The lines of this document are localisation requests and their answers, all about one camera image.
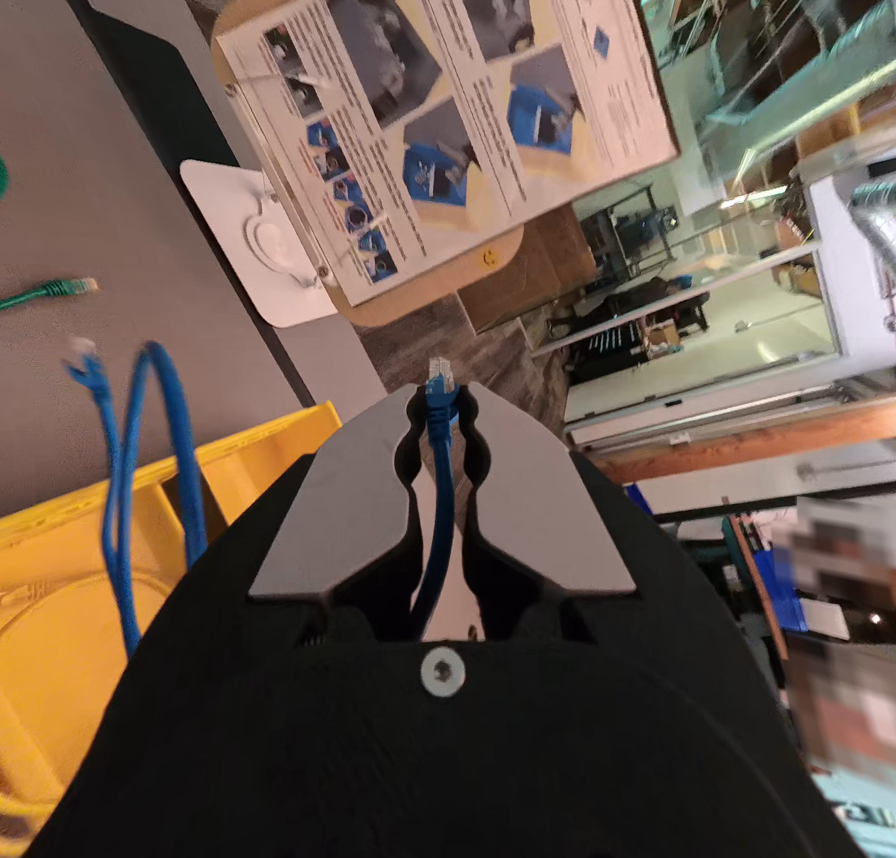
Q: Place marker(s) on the dark desk mat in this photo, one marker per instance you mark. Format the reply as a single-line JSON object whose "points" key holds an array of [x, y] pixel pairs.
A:
{"points": [[161, 102]]}

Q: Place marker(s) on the yellow plastic bin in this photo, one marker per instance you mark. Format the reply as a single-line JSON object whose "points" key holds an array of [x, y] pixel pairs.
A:
{"points": [[280, 445]]}

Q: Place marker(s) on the plywood sign board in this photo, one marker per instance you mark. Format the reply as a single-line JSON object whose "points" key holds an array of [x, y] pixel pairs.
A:
{"points": [[434, 291]]}

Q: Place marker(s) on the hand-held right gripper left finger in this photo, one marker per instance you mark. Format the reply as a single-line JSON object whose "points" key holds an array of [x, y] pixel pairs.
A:
{"points": [[343, 515]]}

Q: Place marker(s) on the wooden beam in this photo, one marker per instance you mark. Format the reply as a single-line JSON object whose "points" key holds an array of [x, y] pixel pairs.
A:
{"points": [[770, 445]]}

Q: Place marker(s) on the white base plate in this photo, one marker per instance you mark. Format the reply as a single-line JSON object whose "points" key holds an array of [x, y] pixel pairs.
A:
{"points": [[231, 214]]}

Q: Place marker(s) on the yellow smiley sticker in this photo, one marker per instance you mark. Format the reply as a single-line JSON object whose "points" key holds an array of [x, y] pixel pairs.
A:
{"points": [[490, 257]]}

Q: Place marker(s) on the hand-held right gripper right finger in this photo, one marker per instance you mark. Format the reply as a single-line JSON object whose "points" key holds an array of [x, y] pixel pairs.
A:
{"points": [[553, 515]]}

